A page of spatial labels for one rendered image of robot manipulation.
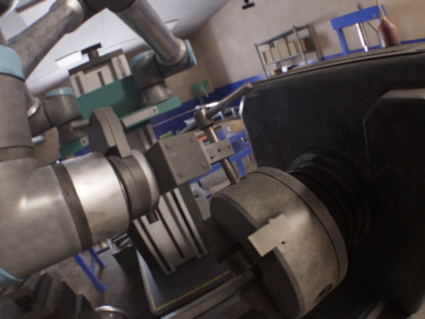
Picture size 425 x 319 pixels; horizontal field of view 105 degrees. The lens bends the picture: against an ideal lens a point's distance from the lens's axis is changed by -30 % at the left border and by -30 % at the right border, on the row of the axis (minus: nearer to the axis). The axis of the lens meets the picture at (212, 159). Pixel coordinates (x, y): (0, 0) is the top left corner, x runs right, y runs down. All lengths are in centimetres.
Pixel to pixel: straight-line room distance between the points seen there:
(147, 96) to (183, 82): 664
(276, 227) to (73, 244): 21
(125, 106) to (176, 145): 109
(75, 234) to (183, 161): 12
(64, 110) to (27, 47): 73
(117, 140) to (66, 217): 10
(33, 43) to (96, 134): 29
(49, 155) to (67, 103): 650
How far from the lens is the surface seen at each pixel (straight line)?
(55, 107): 119
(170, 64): 110
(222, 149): 33
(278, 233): 26
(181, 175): 22
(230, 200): 30
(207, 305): 68
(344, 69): 36
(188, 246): 167
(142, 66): 119
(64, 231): 20
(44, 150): 769
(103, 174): 21
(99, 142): 26
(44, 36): 54
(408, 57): 32
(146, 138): 135
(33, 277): 66
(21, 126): 22
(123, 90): 131
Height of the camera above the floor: 135
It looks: 16 degrees down
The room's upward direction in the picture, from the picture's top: 20 degrees counter-clockwise
